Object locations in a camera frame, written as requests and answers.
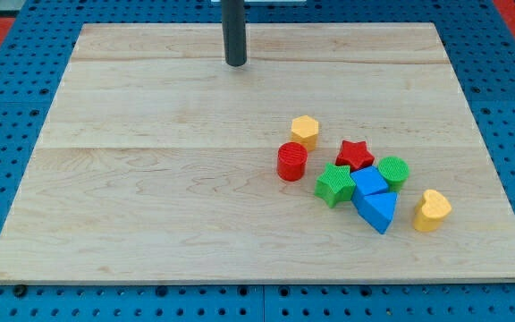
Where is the black cylindrical robot arm rod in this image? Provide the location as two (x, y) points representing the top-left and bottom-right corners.
(220, 0), (247, 67)

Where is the red cylinder block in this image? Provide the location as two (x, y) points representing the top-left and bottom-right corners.
(276, 141), (308, 182)

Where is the yellow hexagon block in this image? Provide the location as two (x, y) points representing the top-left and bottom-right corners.
(290, 115), (319, 151)

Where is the green star block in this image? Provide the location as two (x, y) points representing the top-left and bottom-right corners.
(314, 163), (357, 208)

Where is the red star block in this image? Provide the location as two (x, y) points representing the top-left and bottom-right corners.
(335, 140), (375, 172)

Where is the light wooden board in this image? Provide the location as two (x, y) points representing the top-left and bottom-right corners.
(0, 23), (515, 285)

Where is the blue cube block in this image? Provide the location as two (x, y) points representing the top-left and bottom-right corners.
(350, 165), (389, 209)

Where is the blue triangle block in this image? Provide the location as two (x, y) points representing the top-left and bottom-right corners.
(353, 192), (398, 234)

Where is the green cylinder block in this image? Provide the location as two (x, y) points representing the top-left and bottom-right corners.
(377, 156), (410, 192)

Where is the yellow heart block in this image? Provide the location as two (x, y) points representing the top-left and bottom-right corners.
(412, 189), (452, 233)

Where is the blue perforated base panel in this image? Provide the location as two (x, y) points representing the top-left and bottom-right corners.
(0, 1), (515, 321)

